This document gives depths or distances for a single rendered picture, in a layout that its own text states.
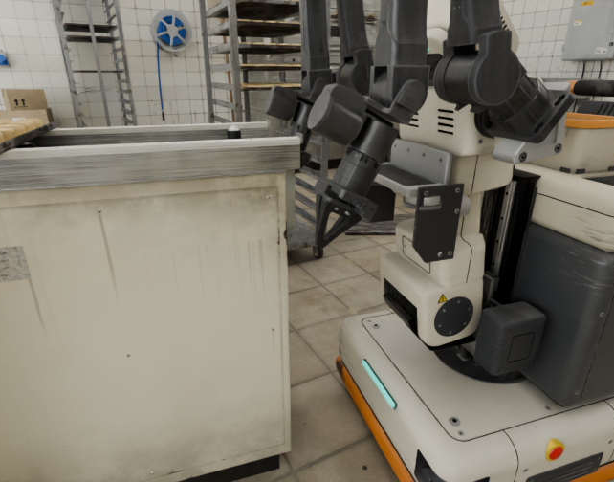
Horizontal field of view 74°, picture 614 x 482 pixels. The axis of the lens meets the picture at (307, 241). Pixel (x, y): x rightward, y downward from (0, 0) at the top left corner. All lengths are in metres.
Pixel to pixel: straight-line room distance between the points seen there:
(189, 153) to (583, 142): 0.82
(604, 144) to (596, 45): 3.91
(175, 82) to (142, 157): 4.34
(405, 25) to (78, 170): 0.57
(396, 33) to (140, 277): 0.61
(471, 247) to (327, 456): 0.73
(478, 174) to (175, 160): 0.61
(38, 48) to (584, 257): 4.79
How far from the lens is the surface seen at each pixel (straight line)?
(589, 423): 1.22
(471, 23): 0.67
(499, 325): 0.98
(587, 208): 1.00
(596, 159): 1.11
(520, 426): 1.12
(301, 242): 2.27
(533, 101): 0.73
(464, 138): 0.84
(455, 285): 0.96
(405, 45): 0.61
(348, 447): 1.35
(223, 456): 1.17
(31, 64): 5.04
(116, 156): 0.79
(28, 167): 0.82
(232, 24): 1.99
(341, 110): 0.57
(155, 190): 0.79
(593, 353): 1.10
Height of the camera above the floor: 1.01
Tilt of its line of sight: 22 degrees down
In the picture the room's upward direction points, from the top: straight up
